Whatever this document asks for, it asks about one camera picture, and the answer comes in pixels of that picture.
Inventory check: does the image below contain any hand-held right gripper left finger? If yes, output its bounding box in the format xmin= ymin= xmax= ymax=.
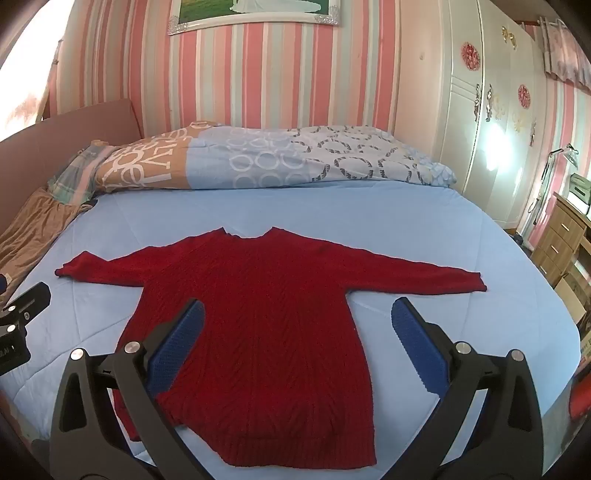
xmin=48 ymin=299 xmax=218 ymax=480

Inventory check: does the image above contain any pink floral curtain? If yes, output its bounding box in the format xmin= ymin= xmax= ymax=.
xmin=538 ymin=16 xmax=591 ymax=95

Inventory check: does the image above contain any framed wall picture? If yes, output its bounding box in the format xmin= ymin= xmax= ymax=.
xmin=167 ymin=0 xmax=345 ymax=35

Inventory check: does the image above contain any green box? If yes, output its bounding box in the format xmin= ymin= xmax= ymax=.
xmin=569 ymin=173 xmax=591 ymax=204

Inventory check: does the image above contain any plaid pillow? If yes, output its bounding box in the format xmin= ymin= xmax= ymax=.
xmin=60 ymin=141 xmax=121 ymax=204

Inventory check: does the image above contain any red knitted sweater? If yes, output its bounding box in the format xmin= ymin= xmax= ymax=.
xmin=54 ymin=226 xmax=488 ymax=467

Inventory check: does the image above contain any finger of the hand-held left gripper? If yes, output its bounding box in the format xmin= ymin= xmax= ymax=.
xmin=0 ymin=281 xmax=51 ymax=340

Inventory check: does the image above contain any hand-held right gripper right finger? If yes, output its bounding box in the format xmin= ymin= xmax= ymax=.
xmin=391 ymin=296 xmax=543 ymax=480

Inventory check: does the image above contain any bed with light blue sheet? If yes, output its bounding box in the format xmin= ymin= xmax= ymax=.
xmin=0 ymin=182 xmax=581 ymax=480

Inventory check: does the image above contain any white wardrobe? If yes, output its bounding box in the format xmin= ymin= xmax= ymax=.
xmin=436 ymin=0 xmax=555 ymax=229

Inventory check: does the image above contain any bright window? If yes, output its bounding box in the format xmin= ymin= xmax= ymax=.
xmin=0 ymin=18 xmax=63 ymax=139

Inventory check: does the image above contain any pink headboard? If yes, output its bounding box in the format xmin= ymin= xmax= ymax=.
xmin=0 ymin=98 xmax=144 ymax=222

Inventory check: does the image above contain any folded blue patterned quilt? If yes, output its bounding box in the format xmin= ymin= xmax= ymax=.
xmin=95 ymin=121 xmax=458 ymax=192

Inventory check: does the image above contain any cardboard box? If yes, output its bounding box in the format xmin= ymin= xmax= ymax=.
xmin=554 ymin=268 xmax=591 ymax=324

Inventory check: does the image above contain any wooden dresser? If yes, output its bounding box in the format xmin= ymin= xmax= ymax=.
xmin=531 ymin=191 xmax=591 ymax=289

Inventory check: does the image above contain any red object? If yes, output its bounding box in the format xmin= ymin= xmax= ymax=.
xmin=569 ymin=374 xmax=591 ymax=421

